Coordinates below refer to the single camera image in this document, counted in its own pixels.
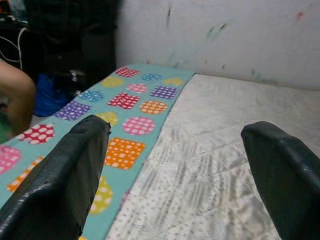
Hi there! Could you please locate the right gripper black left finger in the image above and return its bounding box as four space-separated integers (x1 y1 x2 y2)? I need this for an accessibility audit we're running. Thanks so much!
0 114 111 240

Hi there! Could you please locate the person's bare leg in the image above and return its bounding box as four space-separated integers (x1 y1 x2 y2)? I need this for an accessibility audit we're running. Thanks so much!
0 59 37 146

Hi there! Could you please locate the black bag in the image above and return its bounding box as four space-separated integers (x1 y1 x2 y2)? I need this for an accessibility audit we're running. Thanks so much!
24 0 119 84

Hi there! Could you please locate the blue bag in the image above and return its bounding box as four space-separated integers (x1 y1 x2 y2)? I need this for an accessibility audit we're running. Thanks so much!
33 72 79 118

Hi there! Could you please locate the teal blanket with colourful shapes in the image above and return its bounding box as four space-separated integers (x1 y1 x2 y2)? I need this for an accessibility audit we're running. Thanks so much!
0 62 196 240

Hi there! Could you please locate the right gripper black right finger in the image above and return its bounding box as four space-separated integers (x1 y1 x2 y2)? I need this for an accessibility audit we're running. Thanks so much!
241 121 320 240

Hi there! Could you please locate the white cable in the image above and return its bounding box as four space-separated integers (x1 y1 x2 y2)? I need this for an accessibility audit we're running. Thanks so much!
0 26 29 71

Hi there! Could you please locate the white quilted mattress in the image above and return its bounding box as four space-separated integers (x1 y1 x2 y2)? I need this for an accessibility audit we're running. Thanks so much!
105 72 320 240

